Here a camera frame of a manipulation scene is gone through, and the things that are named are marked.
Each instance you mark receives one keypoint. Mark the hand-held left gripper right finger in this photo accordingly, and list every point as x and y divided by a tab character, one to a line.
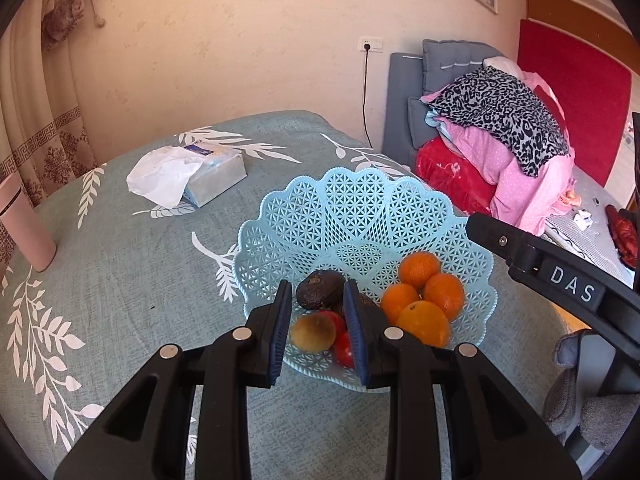
354	330

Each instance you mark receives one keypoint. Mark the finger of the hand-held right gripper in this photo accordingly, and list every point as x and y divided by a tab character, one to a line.
492	237

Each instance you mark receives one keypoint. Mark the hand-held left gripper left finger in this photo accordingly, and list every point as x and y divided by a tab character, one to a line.
280	335

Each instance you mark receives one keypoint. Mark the small red tomato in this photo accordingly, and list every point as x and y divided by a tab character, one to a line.
332	321
344	350

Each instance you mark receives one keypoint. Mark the yellow-brown kiwi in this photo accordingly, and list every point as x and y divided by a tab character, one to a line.
312	332

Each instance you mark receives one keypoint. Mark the orange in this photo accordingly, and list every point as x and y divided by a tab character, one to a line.
399	300
419	270
424	324
445	296

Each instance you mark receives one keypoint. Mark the blue plastic lattice basket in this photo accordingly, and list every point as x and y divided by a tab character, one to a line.
350	210

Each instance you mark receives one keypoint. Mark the dark brown avocado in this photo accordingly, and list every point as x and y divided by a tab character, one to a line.
320	290
369	301

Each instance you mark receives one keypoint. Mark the pile of clothes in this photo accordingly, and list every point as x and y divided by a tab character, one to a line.
515	180

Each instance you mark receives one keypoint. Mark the small white object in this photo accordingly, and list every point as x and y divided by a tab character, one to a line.
582	219

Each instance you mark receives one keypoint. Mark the dark red cloth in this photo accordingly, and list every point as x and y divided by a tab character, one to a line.
625	232

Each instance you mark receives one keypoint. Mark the red floral blanket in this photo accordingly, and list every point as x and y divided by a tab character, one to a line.
450	175

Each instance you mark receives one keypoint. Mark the small pink object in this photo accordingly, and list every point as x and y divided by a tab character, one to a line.
567	200

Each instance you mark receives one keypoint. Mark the grey cloth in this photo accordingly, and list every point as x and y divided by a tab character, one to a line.
570	385

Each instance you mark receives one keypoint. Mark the grey patterned bed sheet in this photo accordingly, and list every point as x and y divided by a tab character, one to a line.
592	190

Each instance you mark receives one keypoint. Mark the leopard print blanket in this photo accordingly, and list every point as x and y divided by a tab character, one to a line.
500	110

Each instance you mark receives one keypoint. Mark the light blue cloth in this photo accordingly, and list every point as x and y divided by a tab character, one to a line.
431	120

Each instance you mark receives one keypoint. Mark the small grey cushion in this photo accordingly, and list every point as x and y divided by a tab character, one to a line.
419	122

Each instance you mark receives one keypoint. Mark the grey headboard pillows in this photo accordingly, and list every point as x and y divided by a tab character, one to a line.
400	110

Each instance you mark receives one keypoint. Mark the red padded headboard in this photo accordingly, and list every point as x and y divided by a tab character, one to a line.
575	100

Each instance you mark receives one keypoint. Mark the teal leaf print tablecloth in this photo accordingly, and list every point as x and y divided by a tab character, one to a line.
125	270

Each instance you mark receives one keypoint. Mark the tissue box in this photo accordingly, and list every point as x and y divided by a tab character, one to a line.
220	175

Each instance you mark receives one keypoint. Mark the white pillow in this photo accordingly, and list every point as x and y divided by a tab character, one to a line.
502	66

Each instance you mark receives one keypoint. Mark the large grey cushion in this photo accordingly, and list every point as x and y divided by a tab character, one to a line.
450	55

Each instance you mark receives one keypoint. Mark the pink bottle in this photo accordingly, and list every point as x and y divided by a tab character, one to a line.
25	230

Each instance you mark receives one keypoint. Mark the beige patterned curtain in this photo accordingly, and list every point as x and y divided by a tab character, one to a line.
30	110

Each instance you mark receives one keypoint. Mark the floral curtain tieback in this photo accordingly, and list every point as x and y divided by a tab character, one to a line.
62	15

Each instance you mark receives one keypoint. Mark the white wall socket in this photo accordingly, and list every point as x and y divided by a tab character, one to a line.
371	44

